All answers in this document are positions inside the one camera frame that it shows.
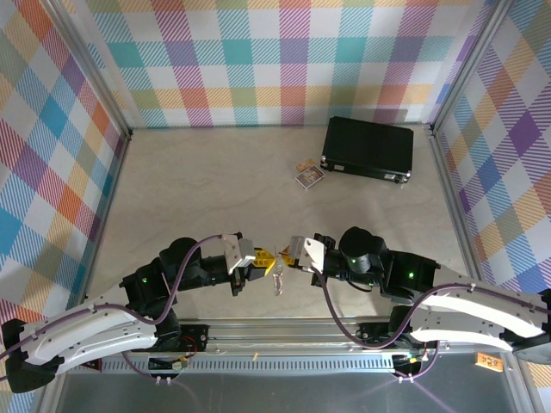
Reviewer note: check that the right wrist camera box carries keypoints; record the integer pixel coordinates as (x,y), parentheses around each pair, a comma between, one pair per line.
(310,254)

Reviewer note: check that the red triangle sticker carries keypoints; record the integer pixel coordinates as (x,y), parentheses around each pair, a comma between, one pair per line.
(93,366)

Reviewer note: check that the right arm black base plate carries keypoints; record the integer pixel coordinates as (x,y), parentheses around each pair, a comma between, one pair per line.
(372,333)

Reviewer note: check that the yellow green power connector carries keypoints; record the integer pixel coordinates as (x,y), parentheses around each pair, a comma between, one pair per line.
(411,359)
(178,365)

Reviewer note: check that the grey metal panel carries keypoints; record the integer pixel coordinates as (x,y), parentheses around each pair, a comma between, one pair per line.
(280,393)

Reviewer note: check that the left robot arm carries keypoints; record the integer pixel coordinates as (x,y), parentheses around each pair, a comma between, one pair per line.
(86,335)

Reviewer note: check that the orange label tag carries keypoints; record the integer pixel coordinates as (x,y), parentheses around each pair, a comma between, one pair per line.
(489,361)

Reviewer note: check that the aluminium frame post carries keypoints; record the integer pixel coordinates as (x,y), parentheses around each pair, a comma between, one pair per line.
(468,64)
(92,64)

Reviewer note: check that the silver keyring with many rings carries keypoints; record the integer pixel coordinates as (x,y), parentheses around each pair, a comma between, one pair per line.
(278,281)

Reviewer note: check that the small orange card box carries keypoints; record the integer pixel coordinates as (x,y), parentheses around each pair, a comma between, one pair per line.
(305,164)

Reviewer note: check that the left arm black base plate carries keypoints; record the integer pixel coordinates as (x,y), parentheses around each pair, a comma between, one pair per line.
(193,337)

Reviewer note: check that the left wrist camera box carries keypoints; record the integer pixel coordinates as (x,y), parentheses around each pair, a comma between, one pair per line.
(239,254)

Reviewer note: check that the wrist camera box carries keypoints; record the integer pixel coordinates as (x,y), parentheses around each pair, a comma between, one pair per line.
(310,254)
(239,254)

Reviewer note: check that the aluminium side rail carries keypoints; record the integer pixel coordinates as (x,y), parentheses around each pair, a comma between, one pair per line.
(107,215)
(460,215)

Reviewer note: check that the aluminium mounting rail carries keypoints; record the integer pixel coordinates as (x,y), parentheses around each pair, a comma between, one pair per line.
(280,335)

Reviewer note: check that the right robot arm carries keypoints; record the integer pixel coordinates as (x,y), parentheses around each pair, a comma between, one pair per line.
(473,310)

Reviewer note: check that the purple card box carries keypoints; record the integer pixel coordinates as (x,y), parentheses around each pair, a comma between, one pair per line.
(310,177)

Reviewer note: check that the black hard case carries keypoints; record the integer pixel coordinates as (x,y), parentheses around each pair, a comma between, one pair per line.
(366,146)

